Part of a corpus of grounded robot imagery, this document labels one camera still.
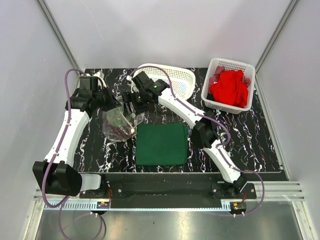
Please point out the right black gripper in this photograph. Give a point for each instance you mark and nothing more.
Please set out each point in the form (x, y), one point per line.
(128, 97)

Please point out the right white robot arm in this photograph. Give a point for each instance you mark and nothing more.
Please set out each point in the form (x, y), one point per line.
(203, 127)

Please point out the clear zip top bag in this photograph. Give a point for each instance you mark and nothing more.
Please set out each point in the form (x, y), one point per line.
(122, 133)

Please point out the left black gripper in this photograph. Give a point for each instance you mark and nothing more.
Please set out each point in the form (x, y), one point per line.
(113, 102)

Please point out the folded green cloth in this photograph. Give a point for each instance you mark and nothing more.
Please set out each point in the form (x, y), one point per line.
(161, 144)

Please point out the pink cloth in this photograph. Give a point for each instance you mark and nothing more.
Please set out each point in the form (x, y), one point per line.
(221, 69)

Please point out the white rectangular perforated basket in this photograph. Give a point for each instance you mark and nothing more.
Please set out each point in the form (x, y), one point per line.
(249, 71)

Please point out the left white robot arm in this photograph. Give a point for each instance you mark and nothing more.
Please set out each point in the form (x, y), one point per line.
(55, 174)

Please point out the green fake melon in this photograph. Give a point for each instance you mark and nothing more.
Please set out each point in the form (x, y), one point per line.
(116, 118)

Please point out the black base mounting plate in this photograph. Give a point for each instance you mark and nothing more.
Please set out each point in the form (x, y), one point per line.
(166, 191)

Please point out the white oval perforated basket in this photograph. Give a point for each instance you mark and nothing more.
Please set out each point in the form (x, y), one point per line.
(182, 80)

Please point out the red cloth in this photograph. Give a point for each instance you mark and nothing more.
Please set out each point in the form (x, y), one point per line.
(229, 90)

